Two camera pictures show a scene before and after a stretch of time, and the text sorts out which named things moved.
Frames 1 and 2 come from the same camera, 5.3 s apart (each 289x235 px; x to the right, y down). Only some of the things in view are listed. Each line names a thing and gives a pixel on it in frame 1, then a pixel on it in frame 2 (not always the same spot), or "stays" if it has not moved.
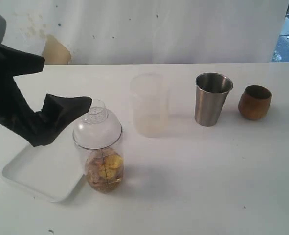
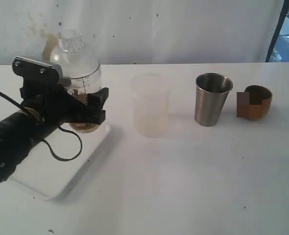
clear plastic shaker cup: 104,170 to 81,87
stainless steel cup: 211,90 stays
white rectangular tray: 51,171 stays
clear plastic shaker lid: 100,129 to 76,61
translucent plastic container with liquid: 150,95 stays
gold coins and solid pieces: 104,172 to 82,128
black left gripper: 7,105 to 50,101
